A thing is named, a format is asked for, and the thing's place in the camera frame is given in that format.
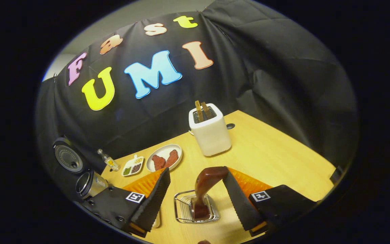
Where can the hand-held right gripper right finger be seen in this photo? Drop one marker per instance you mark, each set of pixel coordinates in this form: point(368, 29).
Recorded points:
point(239, 203)

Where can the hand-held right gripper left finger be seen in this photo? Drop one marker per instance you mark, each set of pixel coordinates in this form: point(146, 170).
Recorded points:
point(154, 201)

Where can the clear container of white rice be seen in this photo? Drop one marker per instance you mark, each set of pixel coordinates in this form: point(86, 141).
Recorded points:
point(156, 220)

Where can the brown wooden spoon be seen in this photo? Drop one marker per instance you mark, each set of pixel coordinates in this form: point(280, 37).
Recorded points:
point(208, 178)

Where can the dark grey rice cooker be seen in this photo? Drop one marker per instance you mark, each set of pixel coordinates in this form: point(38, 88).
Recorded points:
point(90, 184)

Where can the red-brown meat piece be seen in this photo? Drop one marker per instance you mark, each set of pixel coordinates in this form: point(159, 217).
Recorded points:
point(158, 162)
point(171, 158)

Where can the white divided seasoning dish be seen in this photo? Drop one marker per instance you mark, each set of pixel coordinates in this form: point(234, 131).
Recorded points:
point(133, 166)

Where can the white round plate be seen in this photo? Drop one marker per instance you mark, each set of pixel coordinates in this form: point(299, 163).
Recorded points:
point(161, 151)

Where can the small glass bottle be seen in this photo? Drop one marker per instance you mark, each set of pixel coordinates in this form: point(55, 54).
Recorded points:
point(111, 163)

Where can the white toaster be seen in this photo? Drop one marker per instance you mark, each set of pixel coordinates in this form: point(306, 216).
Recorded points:
point(210, 137)

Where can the brown toast slice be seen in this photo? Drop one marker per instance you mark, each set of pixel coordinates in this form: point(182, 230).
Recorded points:
point(199, 111)
point(207, 110)

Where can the black backdrop cloth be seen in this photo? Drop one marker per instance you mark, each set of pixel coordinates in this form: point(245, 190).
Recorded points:
point(276, 84)

